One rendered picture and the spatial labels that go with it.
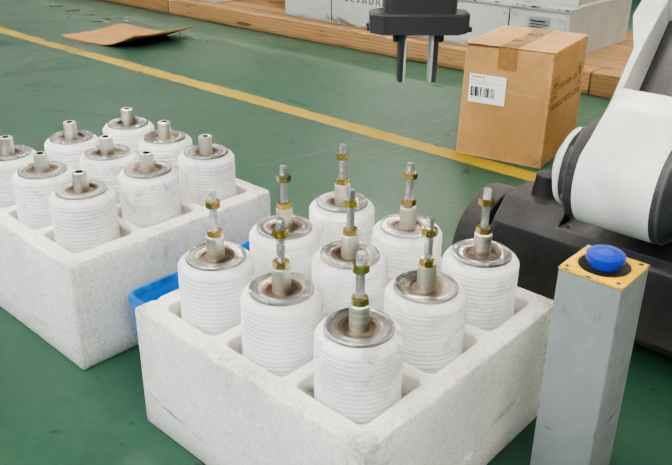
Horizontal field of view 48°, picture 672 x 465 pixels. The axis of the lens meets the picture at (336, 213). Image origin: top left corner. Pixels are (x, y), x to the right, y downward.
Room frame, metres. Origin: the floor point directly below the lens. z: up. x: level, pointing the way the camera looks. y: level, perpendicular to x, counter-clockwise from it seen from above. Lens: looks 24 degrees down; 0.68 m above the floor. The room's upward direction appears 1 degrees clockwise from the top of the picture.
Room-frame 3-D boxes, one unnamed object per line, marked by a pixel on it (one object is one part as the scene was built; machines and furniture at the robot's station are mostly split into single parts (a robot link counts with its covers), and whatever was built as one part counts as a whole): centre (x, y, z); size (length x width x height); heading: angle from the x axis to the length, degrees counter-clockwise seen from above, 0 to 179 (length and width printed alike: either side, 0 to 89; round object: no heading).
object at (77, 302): (1.22, 0.39, 0.09); 0.39 x 0.39 x 0.18; 48
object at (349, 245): (0.84, -0.02, 0.26); 0.02 x 0.02 x 0.03
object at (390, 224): (0.93, -0.10, 0.25); 0.08 x 0.08 x 0.01
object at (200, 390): (0.84, -0.02, 0.09); 0.39 x 0.39 x 0.18; 48
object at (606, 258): (0.70, -0.28, 0.32); 0.04 x 0.04 x 0.02
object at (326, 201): (1.01, -0.01, 0.25); 0.08 x 0.08 x 0.01
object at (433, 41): (0.93, -0.12, 0.48); 0.03 x 0.02 x 0.06; 1
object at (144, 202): (1.14, 0.30, 0.16); 0.10 x 0.10 x 0.18
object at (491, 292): (0.85, -0.18, 0.16); 0.10 x 0.10 x 0.18
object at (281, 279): (0.76, 0.06, 0.26); 0.02 x 0.02 x 0.03
